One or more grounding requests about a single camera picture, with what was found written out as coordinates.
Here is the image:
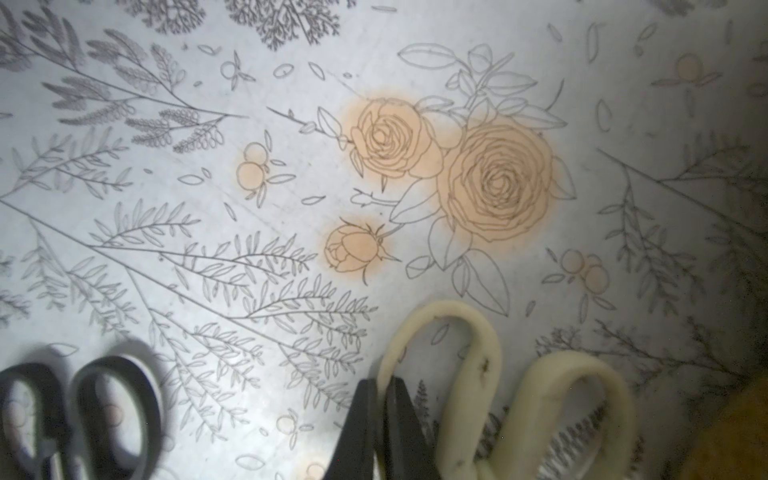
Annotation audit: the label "floral table mat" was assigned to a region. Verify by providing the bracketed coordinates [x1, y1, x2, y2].
[1, 1, 767, 479]

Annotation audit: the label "brown teddy bear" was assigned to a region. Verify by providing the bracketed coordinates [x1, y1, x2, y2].
[678, 375, 767, 479]

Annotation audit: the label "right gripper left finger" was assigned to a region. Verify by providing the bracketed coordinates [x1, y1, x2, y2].
[323, 379, 377, 480]

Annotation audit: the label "cream kitchen scissors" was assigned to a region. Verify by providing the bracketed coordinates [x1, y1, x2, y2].
[376, 300, 637, 479]

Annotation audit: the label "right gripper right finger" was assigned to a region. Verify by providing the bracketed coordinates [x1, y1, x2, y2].
[383, 377, 441, 480]

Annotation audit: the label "small black scissors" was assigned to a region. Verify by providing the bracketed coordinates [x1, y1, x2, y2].
[1, 356, 163, 479]

